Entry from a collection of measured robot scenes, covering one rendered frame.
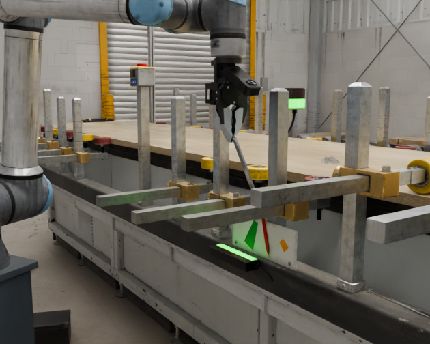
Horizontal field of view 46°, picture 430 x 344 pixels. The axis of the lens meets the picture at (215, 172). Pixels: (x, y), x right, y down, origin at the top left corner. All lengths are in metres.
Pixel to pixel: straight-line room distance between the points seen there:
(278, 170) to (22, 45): 0.87
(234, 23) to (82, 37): 8.08
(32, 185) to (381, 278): 1.09
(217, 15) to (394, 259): 0.74
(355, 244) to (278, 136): 0.33
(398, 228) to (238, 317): 1.32
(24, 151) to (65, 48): 7.54
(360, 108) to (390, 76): 9.34
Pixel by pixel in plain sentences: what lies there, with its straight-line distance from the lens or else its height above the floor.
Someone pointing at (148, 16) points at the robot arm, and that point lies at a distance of 1.20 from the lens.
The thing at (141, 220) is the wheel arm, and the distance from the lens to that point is 1.31.
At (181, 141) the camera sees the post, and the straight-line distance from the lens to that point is 1.67.
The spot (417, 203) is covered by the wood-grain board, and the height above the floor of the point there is 0.88.
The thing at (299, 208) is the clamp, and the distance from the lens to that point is 1.23.
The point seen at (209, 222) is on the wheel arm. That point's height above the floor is 0.84.
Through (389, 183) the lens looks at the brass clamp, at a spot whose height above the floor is 0.95.
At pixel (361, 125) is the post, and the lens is 1.07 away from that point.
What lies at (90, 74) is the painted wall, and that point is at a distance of 9.28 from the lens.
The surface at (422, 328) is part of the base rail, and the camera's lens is 1.04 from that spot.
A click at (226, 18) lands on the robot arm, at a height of 1.31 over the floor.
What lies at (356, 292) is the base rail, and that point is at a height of 0.70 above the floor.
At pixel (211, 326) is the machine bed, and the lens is 2.14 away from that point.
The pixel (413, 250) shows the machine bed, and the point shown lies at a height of 0.75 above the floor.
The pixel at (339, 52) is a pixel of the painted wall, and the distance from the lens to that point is 11.37.
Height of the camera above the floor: 1.12
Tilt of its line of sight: 9 degrees down
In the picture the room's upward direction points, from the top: straight up
